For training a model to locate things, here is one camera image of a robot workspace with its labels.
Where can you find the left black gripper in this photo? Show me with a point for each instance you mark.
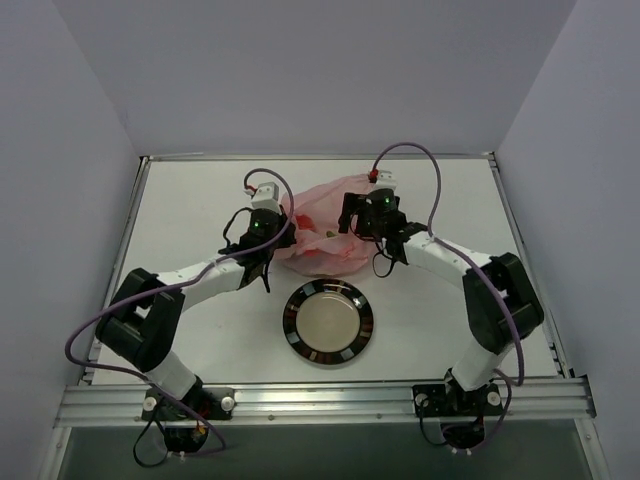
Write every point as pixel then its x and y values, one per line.
pixel 285 232

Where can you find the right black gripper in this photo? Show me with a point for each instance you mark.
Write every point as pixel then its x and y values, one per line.
pixel 347 211

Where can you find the pink plastic bag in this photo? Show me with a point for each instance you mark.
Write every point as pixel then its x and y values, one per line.
pixel 320 250

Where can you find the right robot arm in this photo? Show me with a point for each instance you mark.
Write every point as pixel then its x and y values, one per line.
pixel 501 304

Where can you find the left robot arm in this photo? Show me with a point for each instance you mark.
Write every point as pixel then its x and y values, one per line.
pixel 142 319

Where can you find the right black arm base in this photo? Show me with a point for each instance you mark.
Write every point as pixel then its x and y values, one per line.
pixel 463 421

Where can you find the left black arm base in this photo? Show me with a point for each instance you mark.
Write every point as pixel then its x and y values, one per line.
pixel 187 429

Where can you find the dark rimmed beige plate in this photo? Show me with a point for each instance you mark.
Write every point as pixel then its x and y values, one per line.
pixel 328 322

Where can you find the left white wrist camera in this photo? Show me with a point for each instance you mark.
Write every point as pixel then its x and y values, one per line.
pixel 265 196

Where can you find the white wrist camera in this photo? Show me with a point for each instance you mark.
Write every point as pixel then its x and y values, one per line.
pixel 265 196
pixel 382 179

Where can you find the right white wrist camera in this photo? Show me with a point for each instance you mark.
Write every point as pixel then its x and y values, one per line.
pixel 382 179

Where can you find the aluminium front rail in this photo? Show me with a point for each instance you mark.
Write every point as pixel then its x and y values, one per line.
pixel 121 405

